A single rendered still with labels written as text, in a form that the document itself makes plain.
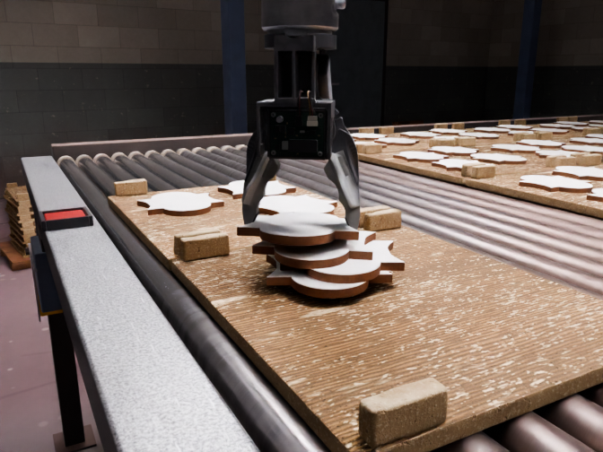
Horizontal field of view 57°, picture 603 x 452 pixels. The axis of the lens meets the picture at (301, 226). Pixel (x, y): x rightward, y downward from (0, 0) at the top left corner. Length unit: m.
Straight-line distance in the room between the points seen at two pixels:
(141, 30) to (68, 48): 0.75
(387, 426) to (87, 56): 5.78
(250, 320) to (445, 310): 0.19
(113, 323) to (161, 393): 0.15
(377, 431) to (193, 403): 0.15
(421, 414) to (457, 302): 0.22
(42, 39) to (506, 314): 5.62
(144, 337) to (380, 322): 0.22
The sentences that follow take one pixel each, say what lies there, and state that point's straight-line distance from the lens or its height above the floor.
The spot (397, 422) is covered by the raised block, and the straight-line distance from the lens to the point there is 0.36.
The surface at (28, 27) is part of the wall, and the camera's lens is 5.94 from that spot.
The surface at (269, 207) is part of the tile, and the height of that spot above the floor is 0.95.
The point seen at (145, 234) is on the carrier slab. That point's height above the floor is 0.94.
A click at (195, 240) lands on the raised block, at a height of 0.96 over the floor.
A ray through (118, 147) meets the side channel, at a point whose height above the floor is 0.93.
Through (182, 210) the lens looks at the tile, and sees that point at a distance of 0.89.
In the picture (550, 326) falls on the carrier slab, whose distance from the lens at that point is 0.55.
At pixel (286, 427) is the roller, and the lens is 0.41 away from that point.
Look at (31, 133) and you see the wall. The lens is 5.94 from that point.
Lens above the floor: 1.15
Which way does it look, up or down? 15 degrees down
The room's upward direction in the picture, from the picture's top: straight up
